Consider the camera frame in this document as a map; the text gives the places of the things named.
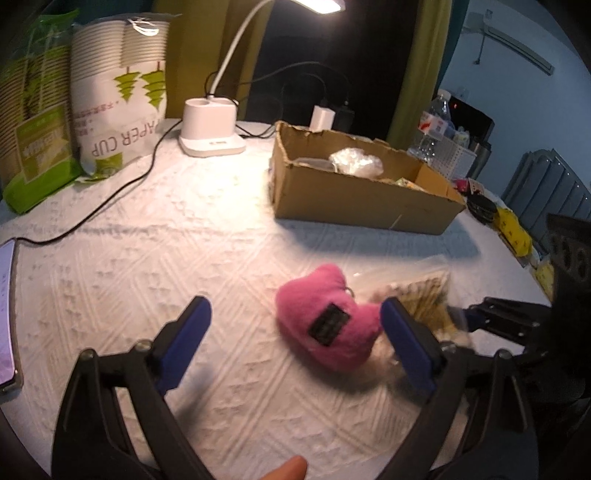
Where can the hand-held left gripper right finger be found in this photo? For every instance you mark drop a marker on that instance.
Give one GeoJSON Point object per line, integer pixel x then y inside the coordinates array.
{"type": "Point", "coordinates": [406, 344]}

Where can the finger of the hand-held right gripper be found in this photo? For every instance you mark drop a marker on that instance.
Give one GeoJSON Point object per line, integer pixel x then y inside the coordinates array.
{"type": "Point", "coordinates": [505, 317]}

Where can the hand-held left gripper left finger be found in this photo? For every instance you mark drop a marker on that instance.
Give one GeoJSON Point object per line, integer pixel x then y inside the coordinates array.
{"type": "Point", "coordinates": [182, 341]}

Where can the cotton swabs plastic bag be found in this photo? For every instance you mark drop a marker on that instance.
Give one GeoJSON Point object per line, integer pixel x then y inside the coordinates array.
{"type": "Point", "coordinates": [425, 295]}

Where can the pink plush toy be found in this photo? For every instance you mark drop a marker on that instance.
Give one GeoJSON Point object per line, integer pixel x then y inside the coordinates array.
{"type": "Point", "coordinates": [330, 318]}

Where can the cardboard box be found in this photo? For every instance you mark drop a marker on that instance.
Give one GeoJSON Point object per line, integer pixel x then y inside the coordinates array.
{"type": "Point", "coordinates": [360, 203]}

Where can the person's left hand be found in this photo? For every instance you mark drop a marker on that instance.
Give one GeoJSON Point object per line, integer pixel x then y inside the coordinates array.
{"type": "Point", "coordinates": [288, 470]}

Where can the white quilted tablecloth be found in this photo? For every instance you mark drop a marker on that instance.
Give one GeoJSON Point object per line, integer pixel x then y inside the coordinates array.
{"type": "Point", "coordinates": [184, 258]}

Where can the yellow plastic bag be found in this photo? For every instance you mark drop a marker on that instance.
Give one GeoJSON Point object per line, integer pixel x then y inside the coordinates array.
{"type": "Point", "coordinates": [515, 233]}

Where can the grey padded headboard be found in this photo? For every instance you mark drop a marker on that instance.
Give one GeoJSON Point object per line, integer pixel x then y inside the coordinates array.
{"type": "Point", "coordinates": [545, 189]}

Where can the black round container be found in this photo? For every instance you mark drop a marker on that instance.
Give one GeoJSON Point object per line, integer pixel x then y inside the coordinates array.
{"type": "Point", "coordinates": [482, 208]}

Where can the red patterned small box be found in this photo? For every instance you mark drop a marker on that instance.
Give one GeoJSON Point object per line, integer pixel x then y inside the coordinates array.
{"type": "Point", "coordinates": [468, 186]}

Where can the steel mug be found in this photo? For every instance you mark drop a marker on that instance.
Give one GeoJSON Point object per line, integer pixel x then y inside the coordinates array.
{"type": "Point", "coordinates": [481, 159]}

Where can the white storage basket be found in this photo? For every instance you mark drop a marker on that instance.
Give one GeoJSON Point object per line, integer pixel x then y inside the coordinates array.
{"type": "Point", "coordinates": [457, 157]}

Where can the smartphone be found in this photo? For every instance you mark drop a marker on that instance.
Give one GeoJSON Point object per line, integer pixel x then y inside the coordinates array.
{"type": "Point", "coordinates": [8, 318]}

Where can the clear crinkled plastic bag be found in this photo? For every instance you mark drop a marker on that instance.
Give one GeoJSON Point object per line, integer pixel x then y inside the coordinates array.
{"type": "Point", "coordinates": [355, 161]}

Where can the black speaker box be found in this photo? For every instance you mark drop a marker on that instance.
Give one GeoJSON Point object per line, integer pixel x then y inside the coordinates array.
{"type": "Point", "coordinates": [473, 122]}

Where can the clear water bottle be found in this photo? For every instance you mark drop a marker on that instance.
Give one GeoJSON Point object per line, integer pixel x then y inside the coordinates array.
{"type": "Point", "coordinates": [431, 131]}

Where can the white desk lamp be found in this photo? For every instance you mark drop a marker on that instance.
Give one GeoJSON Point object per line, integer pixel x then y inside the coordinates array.
{"type": "Point", "coordinates": [210, 134]}

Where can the black charger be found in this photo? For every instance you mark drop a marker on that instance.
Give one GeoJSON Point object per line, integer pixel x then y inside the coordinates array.
{"type": "Point", "coordinates": [344, 120]}

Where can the white charger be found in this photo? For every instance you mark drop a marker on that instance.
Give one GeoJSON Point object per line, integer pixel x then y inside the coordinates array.
{"type": "Point", "coordinates": [322, 119]}

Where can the white paper cup pack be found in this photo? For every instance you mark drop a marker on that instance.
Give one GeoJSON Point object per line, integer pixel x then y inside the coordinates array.
{"type": "Point", "coordinates": [117, 97]}

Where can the white air conditioner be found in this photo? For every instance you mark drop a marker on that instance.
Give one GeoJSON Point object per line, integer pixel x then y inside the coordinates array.
{"type": "Point", "coordinates": [512, 41]}

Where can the green paper cup pack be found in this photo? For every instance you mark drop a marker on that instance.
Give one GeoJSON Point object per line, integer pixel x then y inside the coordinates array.
{"type": "Point", "coordinates": [37, 124]}

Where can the teal curtain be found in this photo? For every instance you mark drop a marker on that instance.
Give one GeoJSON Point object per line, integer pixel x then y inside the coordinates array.
{"type": "Point", "coordinates": [450, 41]}

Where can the yellow curtain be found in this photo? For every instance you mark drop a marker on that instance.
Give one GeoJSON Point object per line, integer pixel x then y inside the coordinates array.
{"type": "Point", "coordinates": [198, 55]}

